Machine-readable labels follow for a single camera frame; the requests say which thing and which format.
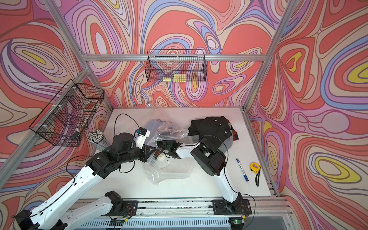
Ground aluminium frame rail front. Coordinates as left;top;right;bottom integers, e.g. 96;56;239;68
68;196;300;230

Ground back black wire basket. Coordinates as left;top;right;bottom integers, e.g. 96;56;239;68
145;48;208;83

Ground blue marker pen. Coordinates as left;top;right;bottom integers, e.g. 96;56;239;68
236;158;249;182

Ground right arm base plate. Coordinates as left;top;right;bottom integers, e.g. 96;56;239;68
209;199;253;217

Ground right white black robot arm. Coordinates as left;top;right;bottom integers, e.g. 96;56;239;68
157;138;242;211

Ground light blue shirt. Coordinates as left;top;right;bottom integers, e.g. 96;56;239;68
144;119;164;136

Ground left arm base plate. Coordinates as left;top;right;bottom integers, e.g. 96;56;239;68
102;200;138;217

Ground yellow tape measure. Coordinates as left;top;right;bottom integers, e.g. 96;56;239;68
250;163;261;174

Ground black button shirt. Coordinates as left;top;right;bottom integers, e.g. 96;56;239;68
188;116;232;141

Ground grey button shirt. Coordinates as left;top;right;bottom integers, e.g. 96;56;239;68
222;136;233;150

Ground left black wire basket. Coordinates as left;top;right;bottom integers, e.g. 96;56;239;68
29;80;104;147

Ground red black plaid shirt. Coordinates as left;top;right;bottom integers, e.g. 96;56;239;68
228;120;239;141

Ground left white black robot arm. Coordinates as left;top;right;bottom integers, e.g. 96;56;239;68
14;129;155;230

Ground multicolour tartan plaid shirt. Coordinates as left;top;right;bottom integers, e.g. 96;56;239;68
155;131;180;159

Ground black wire basket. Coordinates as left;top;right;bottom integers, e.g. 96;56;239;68
29;80;104;147
145;48;208;83

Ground clear plastic vacuum bag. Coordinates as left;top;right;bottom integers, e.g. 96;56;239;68
139;108;198;186

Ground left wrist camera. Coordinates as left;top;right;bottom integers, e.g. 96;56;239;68
136;127;150;149

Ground yellow sticky note pads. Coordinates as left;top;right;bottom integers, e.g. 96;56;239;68
162;74;186;83

